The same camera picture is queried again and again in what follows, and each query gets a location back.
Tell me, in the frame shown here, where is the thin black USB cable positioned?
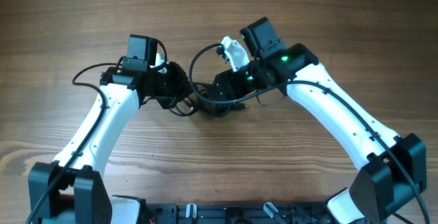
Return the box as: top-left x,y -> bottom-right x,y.
167,95 -> 200,117

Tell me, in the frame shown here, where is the right camera cable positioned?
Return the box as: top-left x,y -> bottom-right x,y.
188,42 -> 431,224

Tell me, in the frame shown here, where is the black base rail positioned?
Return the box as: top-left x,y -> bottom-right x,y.
140,202 -> 335,224

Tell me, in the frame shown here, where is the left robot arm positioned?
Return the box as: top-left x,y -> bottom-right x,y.
26,34 -> 191,223

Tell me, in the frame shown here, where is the left camera cable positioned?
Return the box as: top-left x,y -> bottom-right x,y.
25,62 -> 120,224

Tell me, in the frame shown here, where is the camera cable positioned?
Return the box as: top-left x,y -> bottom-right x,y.
25,62 -> 120,224
188,42 -> 431,224

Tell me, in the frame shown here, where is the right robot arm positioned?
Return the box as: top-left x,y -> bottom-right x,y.
209,18 -> 427,223

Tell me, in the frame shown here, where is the thick black HDMI cable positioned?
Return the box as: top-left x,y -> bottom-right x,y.
194,82 -> 249,118

